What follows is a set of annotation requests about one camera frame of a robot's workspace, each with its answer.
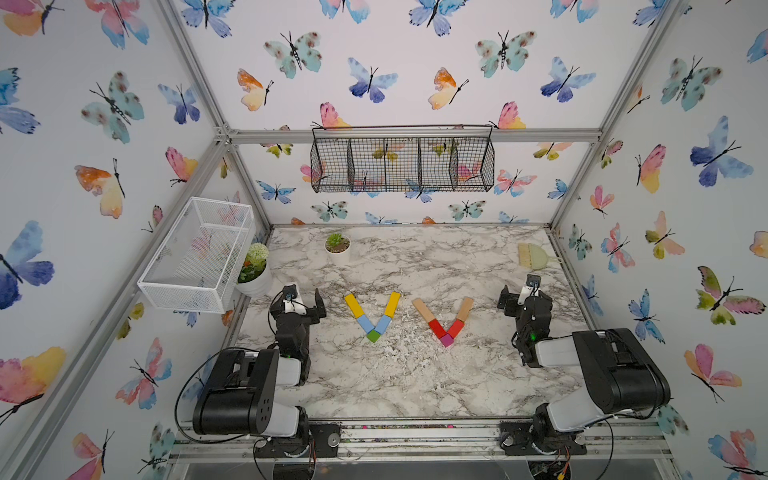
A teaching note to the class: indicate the green hand brush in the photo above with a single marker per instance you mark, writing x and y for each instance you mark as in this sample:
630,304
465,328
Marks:
533,257

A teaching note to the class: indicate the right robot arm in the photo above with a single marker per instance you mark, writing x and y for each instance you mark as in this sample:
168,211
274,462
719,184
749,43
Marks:
620,378

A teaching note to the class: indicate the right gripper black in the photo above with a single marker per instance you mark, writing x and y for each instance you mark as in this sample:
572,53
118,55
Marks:
513,302

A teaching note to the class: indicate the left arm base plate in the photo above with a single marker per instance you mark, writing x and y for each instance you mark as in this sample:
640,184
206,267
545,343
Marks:
316,440

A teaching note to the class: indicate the yellow block long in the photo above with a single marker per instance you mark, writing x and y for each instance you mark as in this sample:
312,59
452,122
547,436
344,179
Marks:
354,306
392,304

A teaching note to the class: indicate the aluminium front rail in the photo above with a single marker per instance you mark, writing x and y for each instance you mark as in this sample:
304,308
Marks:
464,439

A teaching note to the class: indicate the small potted succulent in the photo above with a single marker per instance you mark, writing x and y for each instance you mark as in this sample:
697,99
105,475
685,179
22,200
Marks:
338,248

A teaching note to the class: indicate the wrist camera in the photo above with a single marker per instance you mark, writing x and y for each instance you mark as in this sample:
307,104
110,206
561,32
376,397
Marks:
530,289
292,302

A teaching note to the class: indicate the white mesh wall basket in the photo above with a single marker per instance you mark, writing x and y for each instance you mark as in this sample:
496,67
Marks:
197,263

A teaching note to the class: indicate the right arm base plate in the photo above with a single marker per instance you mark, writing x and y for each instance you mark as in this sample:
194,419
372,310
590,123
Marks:
520,438

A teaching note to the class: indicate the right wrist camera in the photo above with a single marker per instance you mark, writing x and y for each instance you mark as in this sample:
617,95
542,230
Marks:
530,289

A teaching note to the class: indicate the red block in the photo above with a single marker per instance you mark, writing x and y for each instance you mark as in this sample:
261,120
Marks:
437,328
456,328

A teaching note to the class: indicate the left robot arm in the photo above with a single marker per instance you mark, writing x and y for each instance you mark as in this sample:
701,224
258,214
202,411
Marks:
238,397

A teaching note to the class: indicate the white pot flowering plant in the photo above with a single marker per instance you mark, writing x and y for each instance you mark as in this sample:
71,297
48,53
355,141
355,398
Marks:
255,279

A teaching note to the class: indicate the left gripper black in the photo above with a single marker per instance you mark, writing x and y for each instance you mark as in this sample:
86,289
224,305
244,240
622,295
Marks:
313,316

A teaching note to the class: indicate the natural wood block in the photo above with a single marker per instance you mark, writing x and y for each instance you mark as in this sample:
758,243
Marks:
465,309
423,310

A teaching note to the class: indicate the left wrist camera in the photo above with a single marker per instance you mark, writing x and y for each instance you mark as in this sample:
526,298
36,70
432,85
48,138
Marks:
292,302

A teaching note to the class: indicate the black wire wall basket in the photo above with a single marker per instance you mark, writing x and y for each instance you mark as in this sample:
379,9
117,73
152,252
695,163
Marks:
389,159

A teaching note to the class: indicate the blue block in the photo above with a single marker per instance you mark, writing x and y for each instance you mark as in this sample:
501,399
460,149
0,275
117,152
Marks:
365,324
383,324

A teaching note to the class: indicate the magenta small block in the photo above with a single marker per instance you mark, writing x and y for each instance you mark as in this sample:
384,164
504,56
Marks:
447,340

